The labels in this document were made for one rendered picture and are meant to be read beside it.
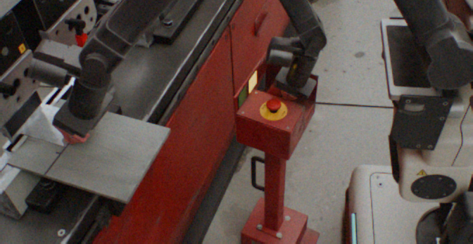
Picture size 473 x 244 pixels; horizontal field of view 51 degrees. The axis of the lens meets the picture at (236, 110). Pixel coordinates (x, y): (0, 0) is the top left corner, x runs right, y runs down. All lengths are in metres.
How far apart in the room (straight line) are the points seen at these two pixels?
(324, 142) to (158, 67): 1.13
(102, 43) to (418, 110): 0.61
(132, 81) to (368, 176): 0.93
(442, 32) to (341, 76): 1.83
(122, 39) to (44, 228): 0.47
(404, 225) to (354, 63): 1.14
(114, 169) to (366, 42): 2.05
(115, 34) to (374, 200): 1.23
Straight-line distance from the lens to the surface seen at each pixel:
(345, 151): 2.24
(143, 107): 1.22
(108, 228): 1.19
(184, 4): 1.48
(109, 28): 0.76
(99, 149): 0.99
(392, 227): 1.73
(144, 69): 1.32
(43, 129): 1.07
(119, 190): 0.92
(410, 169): 1.23
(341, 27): 2.88
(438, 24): 0.76
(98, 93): 0.85
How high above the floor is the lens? 1.74
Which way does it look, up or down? 47 degrees down
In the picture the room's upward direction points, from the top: 3 degrees counter-clockwise
